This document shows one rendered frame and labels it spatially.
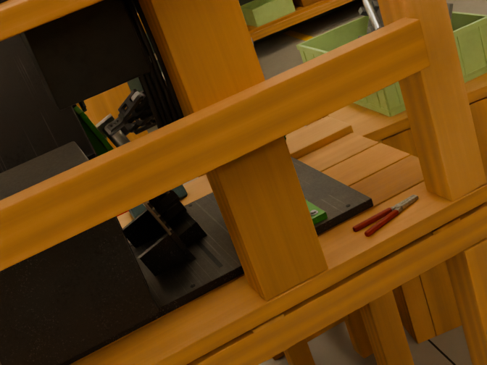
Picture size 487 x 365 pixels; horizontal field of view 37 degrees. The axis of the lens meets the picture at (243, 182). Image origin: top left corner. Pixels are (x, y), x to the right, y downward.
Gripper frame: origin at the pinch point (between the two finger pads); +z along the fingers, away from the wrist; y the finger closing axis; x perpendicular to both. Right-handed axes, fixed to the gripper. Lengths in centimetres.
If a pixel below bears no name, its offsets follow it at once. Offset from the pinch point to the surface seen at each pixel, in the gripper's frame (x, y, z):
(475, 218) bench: 60, -15, -45
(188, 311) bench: 37.8, -6.9, 12.3
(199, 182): 0.8, -47.3, -9.7
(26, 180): 6.7, 17.5, 19.0
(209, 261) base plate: 30.2, -14.8, 2.5
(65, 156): 5.3, 13.2, 11.1
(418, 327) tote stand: 62, -119, -39
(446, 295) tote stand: 60, -115, -52
